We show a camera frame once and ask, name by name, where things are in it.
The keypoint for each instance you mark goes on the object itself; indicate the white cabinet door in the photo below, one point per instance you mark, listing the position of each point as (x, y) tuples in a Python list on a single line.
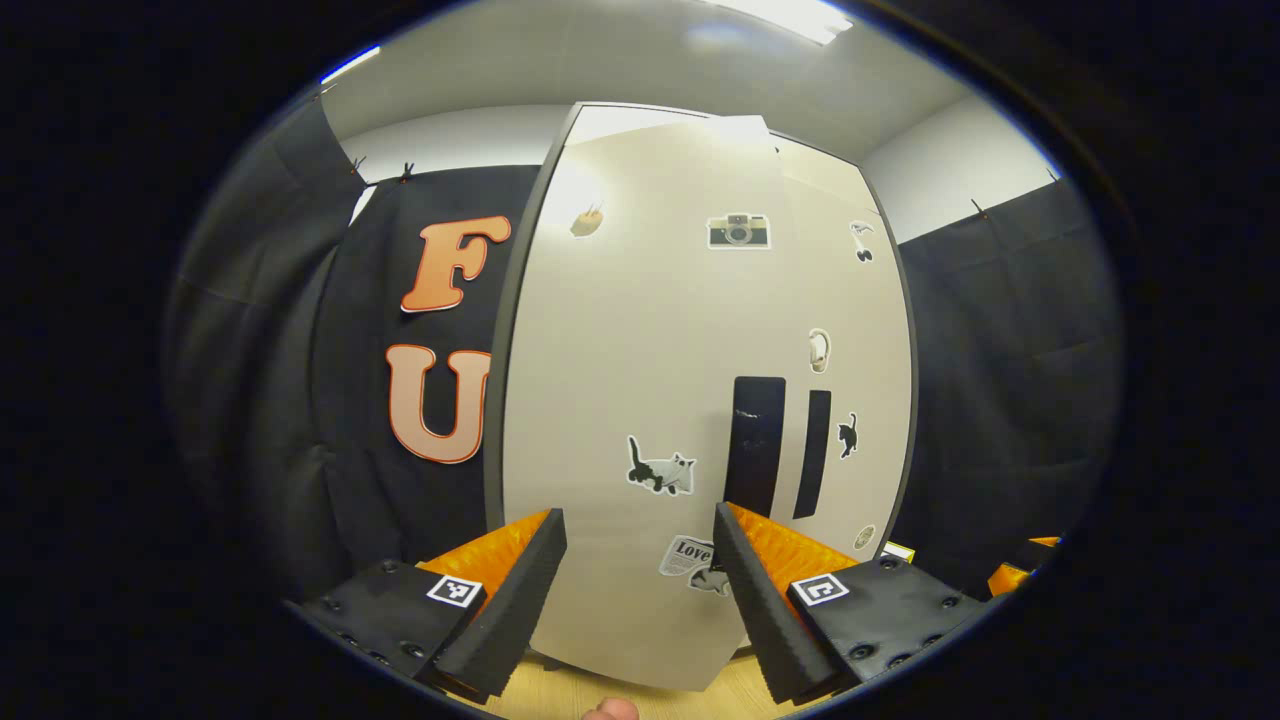
[(620, 350), (880, 330)]

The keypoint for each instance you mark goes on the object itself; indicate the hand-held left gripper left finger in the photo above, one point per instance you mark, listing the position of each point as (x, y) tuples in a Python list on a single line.
[(520, 600)]

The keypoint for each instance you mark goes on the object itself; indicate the white shoe cabinet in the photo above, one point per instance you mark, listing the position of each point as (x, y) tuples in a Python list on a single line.
[(500, 340)]

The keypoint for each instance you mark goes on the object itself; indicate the small ceiling light panel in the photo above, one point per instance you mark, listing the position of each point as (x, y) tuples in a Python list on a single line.
[(350, 64)]

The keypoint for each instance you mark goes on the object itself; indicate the large ceiling light panel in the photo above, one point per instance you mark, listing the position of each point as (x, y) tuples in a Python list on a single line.
[(790, 15)]

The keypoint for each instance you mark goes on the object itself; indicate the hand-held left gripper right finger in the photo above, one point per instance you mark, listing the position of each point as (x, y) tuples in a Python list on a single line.
[(755, 600)]

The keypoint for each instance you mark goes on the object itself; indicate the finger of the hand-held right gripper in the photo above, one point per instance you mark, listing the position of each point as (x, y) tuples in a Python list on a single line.
[(1047, 542), (1008, 578)]

